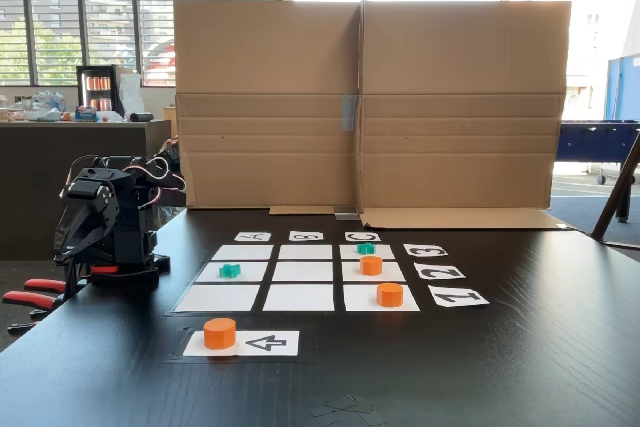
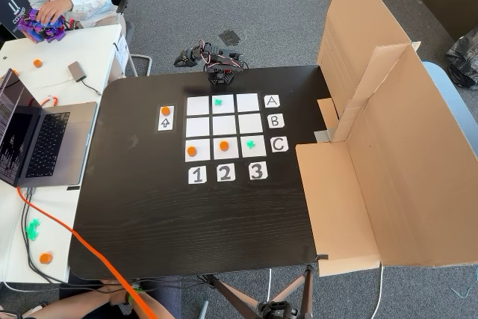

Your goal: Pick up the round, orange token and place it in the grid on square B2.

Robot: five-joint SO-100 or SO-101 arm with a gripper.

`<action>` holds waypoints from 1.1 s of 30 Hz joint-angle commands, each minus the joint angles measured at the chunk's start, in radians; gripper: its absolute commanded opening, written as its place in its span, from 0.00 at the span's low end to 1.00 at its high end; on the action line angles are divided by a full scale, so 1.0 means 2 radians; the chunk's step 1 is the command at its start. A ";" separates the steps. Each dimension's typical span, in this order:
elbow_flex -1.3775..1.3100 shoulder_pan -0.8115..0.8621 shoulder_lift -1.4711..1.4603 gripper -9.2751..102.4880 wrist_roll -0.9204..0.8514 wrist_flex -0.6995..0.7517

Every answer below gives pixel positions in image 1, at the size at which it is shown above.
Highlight round orange token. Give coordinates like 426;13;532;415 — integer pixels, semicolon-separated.
203;317;237;351
359;255;384;277
376;282;405;308

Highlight white paper grid square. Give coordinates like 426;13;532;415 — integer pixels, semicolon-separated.
262;284;336;313
341;261;406;283
212;244;275;261
174;284;261;313
278;244;334;261
339;244;396;261
272;261;335;282
343;284;421;313
194;261;270;283

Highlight dark counter cabinet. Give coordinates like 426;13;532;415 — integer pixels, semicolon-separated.
0;119;172;261

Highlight clear plastic bag pile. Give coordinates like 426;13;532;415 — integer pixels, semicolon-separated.
22;90;68;122

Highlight black mini fridge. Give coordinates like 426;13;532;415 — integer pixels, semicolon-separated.
76;64;126;116

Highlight white paper bag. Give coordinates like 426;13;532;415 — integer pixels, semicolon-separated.
118;72;146;116

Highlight window with blinds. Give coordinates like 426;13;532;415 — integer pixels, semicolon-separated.
0;0;185;87

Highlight white arrow paper sheet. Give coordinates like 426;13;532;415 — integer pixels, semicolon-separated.
182;330;300;358

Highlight brown cardboard screen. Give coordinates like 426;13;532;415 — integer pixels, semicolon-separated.
173;0;573;231

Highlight grey tape strip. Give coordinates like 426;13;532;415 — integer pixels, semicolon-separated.
341;94;359;132

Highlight paper sheet number 3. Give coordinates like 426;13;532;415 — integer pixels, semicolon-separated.
402;243;449;258

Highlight paper sheet number 2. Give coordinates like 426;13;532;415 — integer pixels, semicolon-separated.
413;262;467;281

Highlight paper sheet number 1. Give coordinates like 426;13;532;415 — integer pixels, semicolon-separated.
427;285;490;308

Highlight blue foosball table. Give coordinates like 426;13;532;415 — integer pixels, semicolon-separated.
555;119;640;186

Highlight brown wooden tripod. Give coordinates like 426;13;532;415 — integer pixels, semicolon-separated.
589;131;640;248

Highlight blue container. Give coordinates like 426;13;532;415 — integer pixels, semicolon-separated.
603;53;640;122

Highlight black clamp red handles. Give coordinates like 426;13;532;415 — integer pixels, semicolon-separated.
2;276;91;336

